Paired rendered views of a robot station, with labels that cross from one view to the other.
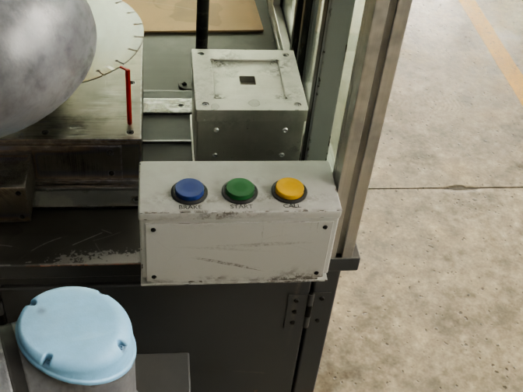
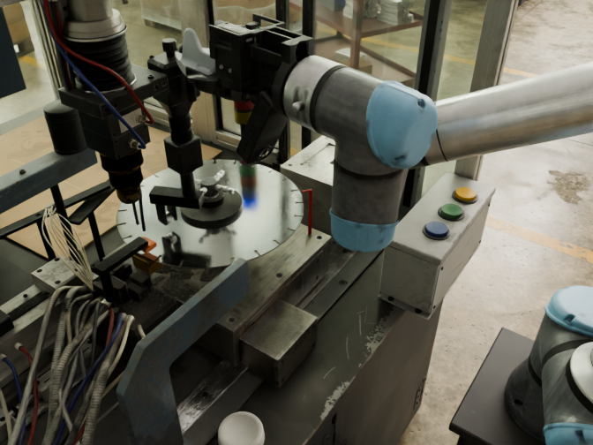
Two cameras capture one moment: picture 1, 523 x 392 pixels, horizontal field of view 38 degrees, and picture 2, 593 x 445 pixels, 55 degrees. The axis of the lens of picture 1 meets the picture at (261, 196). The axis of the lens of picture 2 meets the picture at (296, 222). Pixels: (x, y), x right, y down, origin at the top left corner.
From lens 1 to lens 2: 0.95 m
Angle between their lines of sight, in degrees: 35
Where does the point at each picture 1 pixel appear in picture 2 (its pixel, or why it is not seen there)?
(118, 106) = not seen: hidden behind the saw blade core
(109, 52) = (277, 189)
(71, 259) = (374, 342)
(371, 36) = (499, 64)
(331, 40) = (434, 90)
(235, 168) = (425, 205)
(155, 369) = (508, 348)
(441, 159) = not seen: hidden behind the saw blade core
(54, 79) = not seen: outside the picture
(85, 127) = (292, 254)
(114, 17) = (233, 170)
